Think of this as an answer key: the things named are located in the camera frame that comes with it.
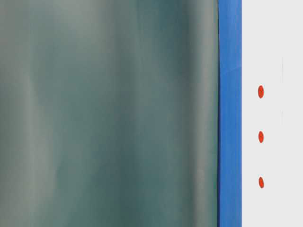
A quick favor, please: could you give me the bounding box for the green backdrop curtain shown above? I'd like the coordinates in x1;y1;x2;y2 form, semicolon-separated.
0;0;218;227

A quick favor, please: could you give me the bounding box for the white strip with red dots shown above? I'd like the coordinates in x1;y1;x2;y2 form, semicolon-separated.
253;57;283;227

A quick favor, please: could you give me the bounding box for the blue table mat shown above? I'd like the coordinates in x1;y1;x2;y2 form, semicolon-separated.
217;0;242;227

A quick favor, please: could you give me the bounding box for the white foam board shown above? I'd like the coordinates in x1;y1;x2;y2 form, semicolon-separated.
242;0;303;227

